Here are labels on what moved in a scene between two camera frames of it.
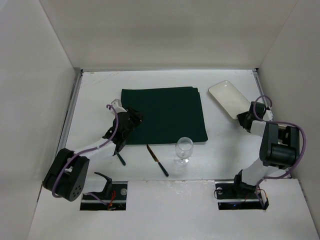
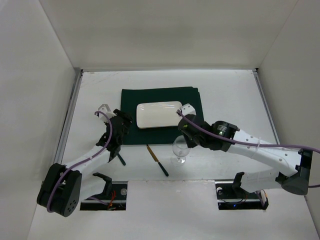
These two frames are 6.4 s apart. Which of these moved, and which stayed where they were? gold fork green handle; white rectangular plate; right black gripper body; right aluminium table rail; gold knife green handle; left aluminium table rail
Moved: white rectangular plate; right black gripper body
Stayed: right aluminium table rail; left aluminium table rail; gold fork green handle; gold knife green handle
